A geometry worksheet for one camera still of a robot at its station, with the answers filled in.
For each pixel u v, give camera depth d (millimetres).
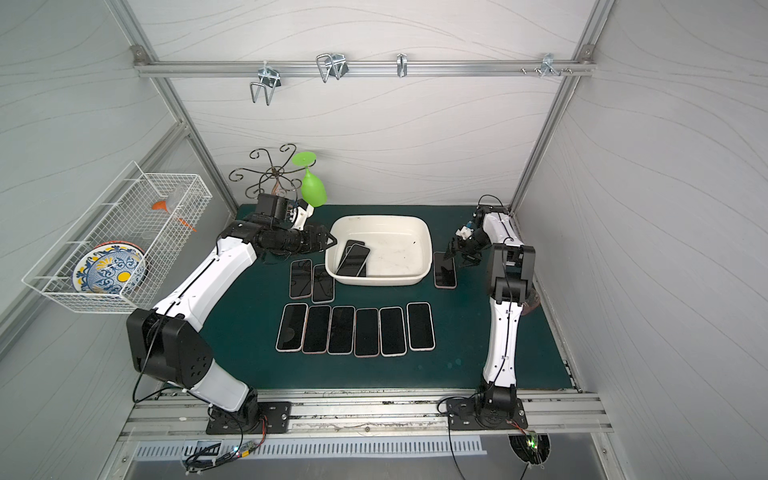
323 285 956
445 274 1022
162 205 776
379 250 1074
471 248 929
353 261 1018
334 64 765
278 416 733
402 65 756
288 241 690
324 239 758
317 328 886
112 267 620
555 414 765
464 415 732
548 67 773
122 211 700
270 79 783
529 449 715
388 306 932
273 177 883
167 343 426
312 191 931
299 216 701
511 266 669
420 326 883
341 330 887
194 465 684
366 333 874
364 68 774
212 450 717
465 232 1011
